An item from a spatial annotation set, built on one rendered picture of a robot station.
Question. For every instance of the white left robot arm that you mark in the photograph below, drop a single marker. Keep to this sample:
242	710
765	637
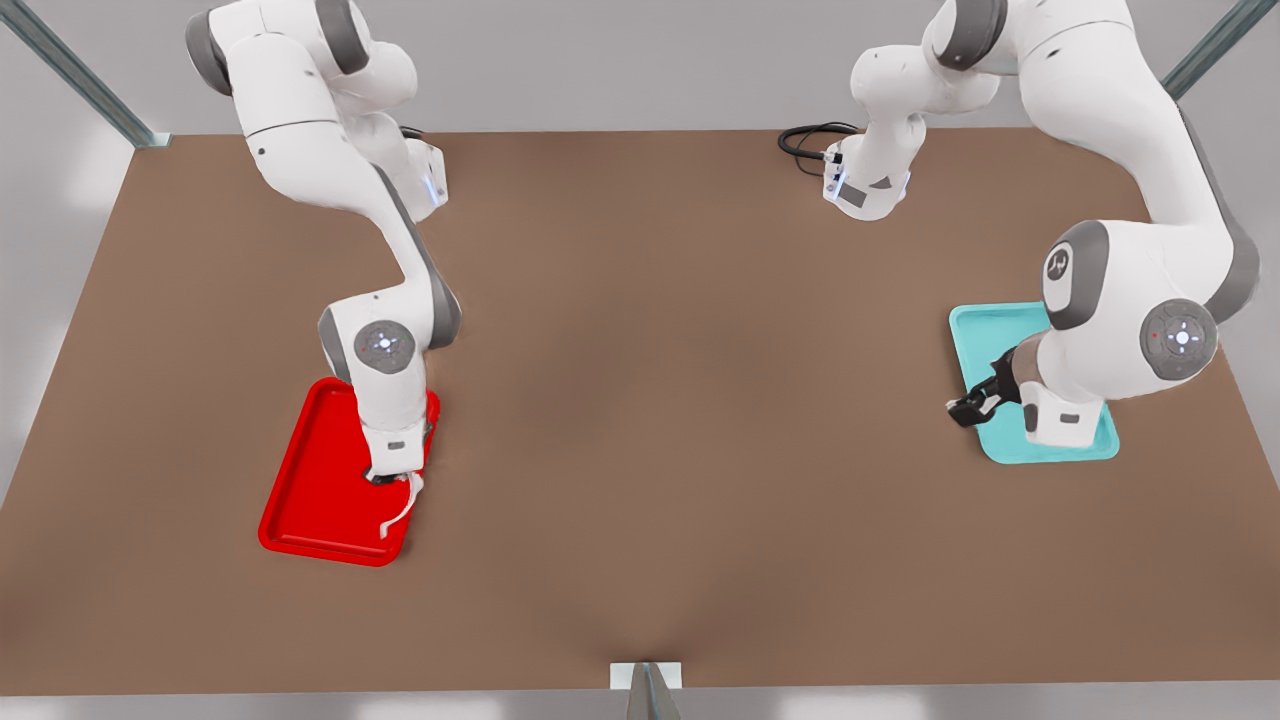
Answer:
1100	120

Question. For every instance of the silver frame post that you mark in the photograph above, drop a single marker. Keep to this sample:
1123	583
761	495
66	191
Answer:
1215	45
647	690
80	78

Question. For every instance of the cyan rectangular tray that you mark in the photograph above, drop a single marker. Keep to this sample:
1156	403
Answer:
985	335

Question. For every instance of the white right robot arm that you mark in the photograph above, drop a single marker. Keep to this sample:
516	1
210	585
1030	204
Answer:
300	130

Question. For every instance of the red rectangular tray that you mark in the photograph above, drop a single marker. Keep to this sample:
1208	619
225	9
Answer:
310	490

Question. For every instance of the white drainage pipe clamp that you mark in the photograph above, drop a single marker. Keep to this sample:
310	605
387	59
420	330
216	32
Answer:
412	500

